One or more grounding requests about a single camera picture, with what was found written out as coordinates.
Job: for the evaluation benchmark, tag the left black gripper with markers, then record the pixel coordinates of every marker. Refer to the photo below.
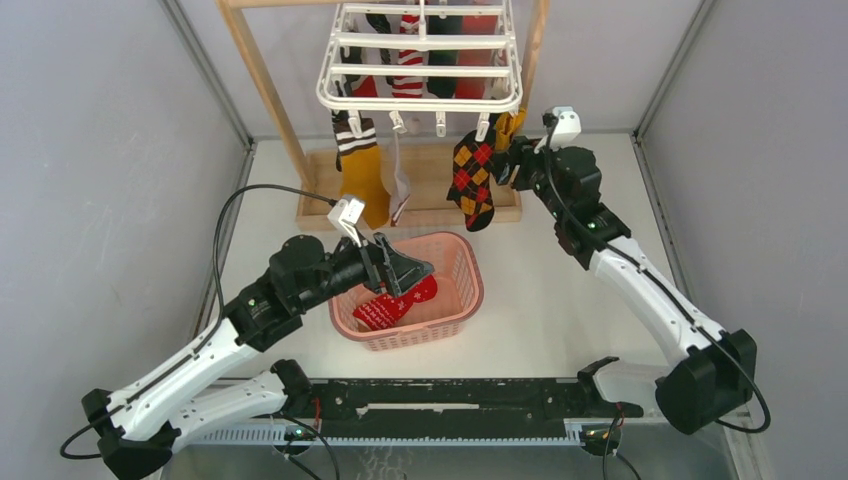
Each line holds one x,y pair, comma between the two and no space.
389,271

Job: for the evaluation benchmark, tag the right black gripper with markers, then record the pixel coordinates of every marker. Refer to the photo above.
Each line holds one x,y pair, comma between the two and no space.
521,153

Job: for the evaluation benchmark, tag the red snowflake sock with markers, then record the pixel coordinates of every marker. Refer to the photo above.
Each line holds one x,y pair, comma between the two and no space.
384,311

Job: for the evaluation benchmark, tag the mustard yellow sock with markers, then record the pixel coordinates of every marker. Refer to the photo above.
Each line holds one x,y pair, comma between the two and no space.
506,127

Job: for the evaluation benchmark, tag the pink plastic basket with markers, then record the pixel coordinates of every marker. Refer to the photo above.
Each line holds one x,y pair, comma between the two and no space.
460,295

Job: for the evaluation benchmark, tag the red sock white pattern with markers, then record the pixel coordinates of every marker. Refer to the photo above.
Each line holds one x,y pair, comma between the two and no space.
474,87

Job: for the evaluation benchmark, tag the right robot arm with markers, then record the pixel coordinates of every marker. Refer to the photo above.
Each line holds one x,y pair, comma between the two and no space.
710,371

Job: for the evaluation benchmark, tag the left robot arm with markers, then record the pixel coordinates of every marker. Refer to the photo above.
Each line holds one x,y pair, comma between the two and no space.
141,426

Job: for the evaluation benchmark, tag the white plastic sock hanger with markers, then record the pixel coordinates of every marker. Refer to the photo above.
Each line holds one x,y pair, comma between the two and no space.
353,80

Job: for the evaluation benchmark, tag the argyle red yellow sock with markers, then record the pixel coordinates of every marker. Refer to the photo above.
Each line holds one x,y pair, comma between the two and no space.
470,189

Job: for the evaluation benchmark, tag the grey white sock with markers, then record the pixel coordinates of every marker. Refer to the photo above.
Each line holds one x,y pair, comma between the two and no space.
402,190

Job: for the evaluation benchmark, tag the yellow brown striped sock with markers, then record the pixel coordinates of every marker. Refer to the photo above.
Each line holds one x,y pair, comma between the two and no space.
360,162

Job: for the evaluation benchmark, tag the red white striped sock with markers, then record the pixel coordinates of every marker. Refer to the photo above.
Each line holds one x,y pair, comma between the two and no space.
408,86

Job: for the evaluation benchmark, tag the black striped narrow sock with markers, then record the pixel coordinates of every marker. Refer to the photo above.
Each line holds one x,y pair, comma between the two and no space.
381,25

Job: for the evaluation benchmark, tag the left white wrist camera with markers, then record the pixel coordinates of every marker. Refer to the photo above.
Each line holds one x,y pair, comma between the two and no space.
345,215

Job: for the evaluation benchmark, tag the black mounting rail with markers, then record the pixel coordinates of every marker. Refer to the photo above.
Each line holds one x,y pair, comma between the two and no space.
455,409

